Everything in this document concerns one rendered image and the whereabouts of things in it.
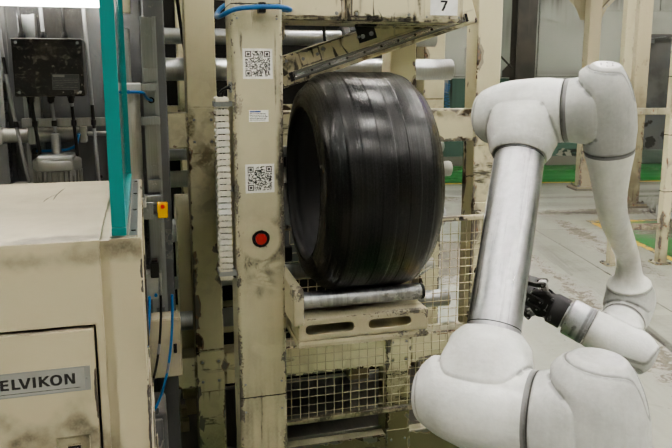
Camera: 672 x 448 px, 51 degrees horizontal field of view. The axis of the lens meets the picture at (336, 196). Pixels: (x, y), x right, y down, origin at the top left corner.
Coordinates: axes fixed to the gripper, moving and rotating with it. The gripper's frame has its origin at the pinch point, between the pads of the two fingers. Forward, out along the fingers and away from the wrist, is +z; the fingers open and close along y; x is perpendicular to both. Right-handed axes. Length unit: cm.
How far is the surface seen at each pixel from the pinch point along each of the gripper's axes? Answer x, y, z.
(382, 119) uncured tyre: 0.2, -27.8, 37.3
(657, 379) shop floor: 152, 145, -67
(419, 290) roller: -1.0, 16.4, 15.6
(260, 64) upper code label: -7, -32, 70
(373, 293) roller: -10.5, 16.3, 24.5
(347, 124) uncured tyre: -7, -27, 43
